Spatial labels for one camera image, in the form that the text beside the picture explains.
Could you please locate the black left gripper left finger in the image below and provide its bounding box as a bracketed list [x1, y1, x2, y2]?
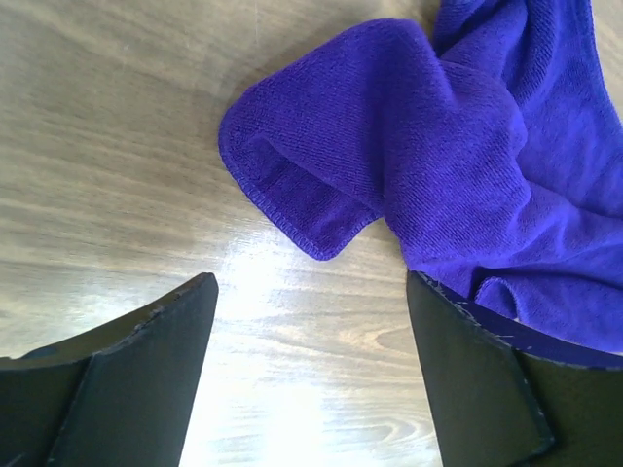
[1, 273, 218, 466]

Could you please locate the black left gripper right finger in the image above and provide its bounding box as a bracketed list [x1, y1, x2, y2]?
[407, 271, 622, 466]

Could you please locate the purple towel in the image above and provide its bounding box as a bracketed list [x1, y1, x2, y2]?
[218, 1, 622, 353]

